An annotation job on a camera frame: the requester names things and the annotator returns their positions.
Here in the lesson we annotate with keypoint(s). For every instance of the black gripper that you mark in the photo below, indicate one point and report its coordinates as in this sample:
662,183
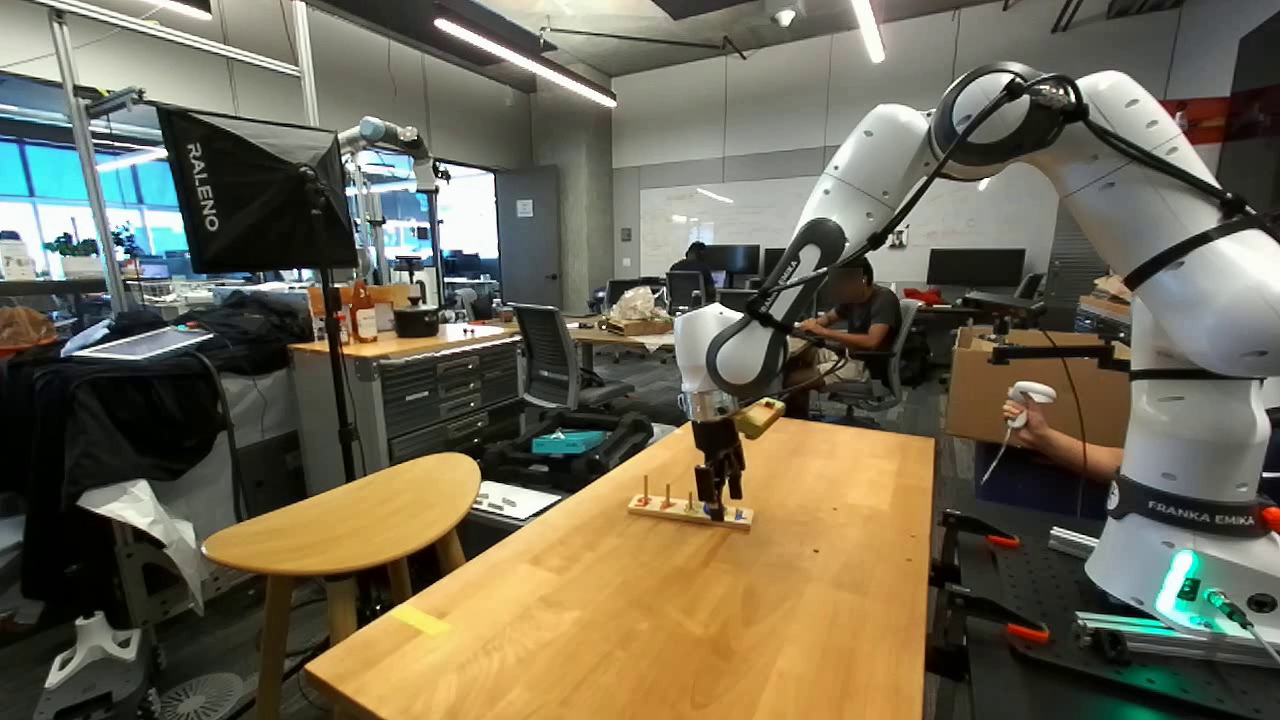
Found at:
722,466

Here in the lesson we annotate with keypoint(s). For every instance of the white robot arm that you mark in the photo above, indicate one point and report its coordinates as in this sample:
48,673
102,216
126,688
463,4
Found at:
1184,538

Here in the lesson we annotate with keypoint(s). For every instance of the wooden peg stand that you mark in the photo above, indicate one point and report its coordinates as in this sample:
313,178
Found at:
669,505

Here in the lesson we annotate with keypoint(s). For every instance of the operator hand with controller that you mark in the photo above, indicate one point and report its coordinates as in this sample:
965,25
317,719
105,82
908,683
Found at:
1026,429

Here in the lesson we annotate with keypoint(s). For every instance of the teal case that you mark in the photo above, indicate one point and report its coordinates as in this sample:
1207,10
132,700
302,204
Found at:
570,441

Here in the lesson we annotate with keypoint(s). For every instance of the grey mesh office chair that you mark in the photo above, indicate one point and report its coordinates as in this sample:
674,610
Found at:
552,366

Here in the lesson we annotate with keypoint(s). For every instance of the seated person dark shirt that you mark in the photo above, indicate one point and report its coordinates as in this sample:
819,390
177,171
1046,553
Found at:
860,329

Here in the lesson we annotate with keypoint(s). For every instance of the orange black clamp far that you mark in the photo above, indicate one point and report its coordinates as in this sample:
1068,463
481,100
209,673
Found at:
974,527

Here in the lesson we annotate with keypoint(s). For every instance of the orange black clamp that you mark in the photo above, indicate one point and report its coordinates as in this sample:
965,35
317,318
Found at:
974,527
1010,623

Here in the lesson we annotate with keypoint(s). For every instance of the grey drawer cabinet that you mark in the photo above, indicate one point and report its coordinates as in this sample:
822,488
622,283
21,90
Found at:
396,399

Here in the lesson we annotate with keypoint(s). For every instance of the orange black clamp near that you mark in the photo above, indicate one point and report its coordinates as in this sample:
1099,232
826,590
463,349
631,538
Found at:
1010,623

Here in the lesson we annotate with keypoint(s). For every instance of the white handheld controller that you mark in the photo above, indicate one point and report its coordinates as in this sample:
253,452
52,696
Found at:
1034,393

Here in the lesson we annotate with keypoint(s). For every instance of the small round wooden table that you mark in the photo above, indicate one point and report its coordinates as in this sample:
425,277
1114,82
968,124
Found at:
337,535

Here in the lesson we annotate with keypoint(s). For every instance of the black pot on cabinet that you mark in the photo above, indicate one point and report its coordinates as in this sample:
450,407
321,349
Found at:
419,323

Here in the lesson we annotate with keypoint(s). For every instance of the cardboard box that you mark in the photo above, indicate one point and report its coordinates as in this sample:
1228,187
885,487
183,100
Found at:
1076,377

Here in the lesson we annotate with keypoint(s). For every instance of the black softbox light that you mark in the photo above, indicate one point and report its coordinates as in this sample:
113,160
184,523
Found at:
256,194

